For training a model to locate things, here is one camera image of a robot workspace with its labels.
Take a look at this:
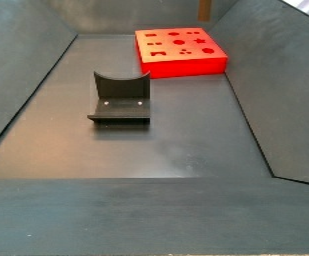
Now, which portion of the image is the brown hexagon peg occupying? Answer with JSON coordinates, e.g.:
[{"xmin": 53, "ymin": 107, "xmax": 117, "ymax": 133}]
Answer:
[{"xmin": 198, "ymin": 0, "xmax": 212, "ymax": 22}]

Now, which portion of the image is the dark grey curved cradle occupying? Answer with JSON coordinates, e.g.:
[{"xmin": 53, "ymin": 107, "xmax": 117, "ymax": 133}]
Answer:
[{"xmin": 87, "ymin": 73, "xmax": 150, "ymax": 122}]

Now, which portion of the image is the red shape sorter block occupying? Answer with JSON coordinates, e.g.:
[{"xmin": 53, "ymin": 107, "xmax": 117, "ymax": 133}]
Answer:
[{"xmin": 135, "ymin": 27, "xmax": 228, "ymax": 79}]

